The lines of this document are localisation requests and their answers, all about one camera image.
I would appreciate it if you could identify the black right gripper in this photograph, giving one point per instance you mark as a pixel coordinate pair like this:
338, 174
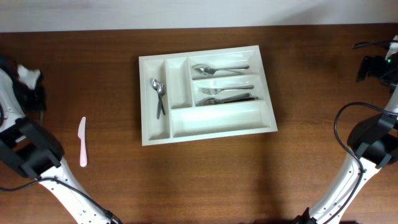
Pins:
367, 66

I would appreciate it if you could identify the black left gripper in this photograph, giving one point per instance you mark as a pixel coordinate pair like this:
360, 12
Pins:
34, 98

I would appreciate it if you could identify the small steel teaspoon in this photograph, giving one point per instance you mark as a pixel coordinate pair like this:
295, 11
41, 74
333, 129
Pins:
154, 84
160, 93

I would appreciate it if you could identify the black handled fork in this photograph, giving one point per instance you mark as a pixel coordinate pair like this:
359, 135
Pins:
231, 99

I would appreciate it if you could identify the steel fork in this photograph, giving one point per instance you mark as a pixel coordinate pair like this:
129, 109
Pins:
215, 91

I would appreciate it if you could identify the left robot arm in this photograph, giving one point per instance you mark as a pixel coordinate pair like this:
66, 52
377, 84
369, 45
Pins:
32, 151

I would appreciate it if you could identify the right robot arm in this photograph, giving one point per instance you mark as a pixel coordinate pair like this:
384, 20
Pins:
370, 147

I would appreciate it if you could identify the white plastic cutlery tray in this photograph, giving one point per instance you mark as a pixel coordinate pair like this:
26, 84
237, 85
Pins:
183, 120

